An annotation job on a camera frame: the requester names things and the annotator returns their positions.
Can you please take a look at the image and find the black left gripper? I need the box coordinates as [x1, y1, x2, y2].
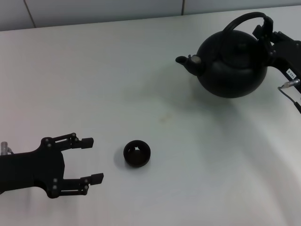
[0, 132, 104, 199]

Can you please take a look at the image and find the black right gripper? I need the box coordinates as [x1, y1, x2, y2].
[252, 24, 301, 94]

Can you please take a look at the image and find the black round teapot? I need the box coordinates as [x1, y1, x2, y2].
[175, 11, 275, 99]

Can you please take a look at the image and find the small black teacup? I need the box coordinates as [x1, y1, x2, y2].
[123, 139, 151, 168]

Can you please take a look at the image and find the right gripper connector cable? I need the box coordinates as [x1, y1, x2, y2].
[277, 79, 301, 109]

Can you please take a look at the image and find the gripper connector cable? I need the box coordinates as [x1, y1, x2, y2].
[0, 141, 15, 156]
[277, 79, 301, 109]

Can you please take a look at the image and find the left gripper connector cable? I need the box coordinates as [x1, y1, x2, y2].
[0, 141, 15, 156]

